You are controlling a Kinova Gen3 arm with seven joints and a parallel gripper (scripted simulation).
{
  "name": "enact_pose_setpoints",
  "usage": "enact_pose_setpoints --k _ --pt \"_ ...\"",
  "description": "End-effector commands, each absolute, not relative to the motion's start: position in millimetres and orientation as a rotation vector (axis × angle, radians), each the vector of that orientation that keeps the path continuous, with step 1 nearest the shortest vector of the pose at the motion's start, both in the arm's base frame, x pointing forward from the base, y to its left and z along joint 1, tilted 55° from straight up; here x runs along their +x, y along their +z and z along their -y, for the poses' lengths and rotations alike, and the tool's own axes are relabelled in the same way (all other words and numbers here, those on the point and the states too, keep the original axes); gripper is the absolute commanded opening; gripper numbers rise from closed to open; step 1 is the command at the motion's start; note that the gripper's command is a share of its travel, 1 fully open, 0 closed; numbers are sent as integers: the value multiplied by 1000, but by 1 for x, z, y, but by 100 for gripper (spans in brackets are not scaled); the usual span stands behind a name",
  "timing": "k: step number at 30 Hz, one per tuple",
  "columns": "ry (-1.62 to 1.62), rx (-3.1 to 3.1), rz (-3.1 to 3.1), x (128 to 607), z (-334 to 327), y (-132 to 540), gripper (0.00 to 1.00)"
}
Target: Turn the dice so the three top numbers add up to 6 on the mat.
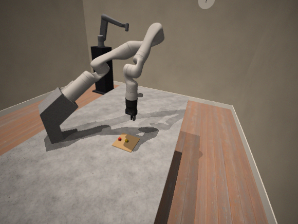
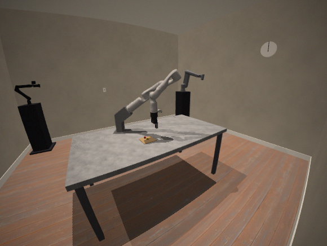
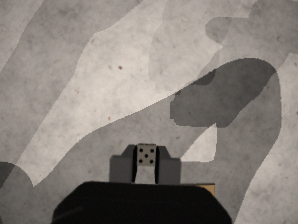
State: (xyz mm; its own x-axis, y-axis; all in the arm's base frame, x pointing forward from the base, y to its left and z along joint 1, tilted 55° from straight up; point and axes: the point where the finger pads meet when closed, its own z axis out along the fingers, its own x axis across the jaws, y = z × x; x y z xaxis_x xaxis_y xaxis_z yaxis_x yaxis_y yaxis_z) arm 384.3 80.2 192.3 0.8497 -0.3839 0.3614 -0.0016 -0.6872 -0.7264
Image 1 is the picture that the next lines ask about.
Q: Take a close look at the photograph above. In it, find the orange flat mat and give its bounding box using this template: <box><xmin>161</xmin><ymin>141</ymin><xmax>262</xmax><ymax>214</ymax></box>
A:
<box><xmin>112</xmin><ymin>133</ymin><xmax>140</xmax><ymax>153</ymax></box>

